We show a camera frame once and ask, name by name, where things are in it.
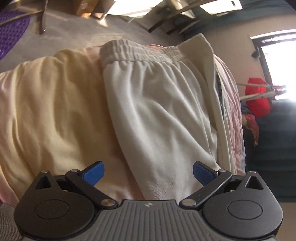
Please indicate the white sweatpants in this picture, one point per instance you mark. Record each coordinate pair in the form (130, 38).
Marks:
(166, 115)

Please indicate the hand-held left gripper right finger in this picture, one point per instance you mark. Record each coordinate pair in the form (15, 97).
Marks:
(204, 173)

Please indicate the black item on sill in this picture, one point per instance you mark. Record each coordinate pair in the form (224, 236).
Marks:
(256, 52)

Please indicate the white dark framed chair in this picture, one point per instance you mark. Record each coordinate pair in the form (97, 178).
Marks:
(185, 14)

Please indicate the garment steamer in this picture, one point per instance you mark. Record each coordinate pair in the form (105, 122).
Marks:
(261, 91)

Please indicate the narrow blue curtain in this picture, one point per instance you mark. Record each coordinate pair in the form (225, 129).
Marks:
(222, 23)

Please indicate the cardboard box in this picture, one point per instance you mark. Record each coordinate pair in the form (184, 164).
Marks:
(92, 5)

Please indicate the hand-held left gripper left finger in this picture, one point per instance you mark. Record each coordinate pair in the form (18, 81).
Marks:
(92, 173)

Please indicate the purple floor mat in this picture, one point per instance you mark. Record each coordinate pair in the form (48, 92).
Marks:
(11, 32)

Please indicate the wide blue curtain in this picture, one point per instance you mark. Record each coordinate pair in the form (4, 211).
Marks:
(272, 150)

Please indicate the dark framed window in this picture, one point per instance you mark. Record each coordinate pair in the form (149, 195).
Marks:
(279, 62)

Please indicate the red cloth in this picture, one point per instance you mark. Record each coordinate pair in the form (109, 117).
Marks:
(257, 99)

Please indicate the pink clothes pile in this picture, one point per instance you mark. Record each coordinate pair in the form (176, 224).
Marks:
(251, 126)

